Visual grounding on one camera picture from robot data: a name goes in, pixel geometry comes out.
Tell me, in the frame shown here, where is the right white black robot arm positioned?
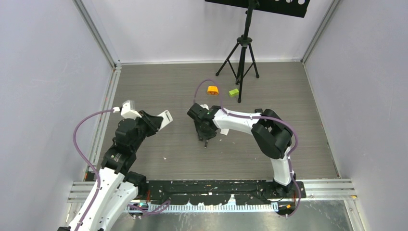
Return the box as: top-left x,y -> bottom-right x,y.
187,103 -> 295,198

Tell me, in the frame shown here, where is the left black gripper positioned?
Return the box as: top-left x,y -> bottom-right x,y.
131,110 -> 162,152

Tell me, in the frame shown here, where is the white remote control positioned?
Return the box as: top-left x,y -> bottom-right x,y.
157,110 -> 173,130

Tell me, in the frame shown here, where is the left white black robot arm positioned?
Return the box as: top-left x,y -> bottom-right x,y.
59,110 -> 172,231

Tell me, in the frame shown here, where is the orange yellow plastic object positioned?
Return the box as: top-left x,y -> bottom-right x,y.
206,86 -> 219,95

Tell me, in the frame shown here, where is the black tripod stand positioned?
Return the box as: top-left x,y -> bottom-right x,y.
215,0 -> 260,103

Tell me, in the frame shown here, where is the aluminium frame rail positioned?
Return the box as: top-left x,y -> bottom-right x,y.
67,178 -> 357,214

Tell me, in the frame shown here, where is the white battery cover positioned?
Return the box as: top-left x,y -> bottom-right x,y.
220,128 -> 229,136

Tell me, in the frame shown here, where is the black perforated panel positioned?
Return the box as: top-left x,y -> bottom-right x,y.
205,0 -> 310,18

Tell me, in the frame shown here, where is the green block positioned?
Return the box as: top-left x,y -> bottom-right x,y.
229,89 -> 239,97

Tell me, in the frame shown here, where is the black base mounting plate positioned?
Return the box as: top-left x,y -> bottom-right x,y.
135,180 -> 306,205

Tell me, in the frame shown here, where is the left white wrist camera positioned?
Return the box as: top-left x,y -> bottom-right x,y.
113,100 -> 141,119

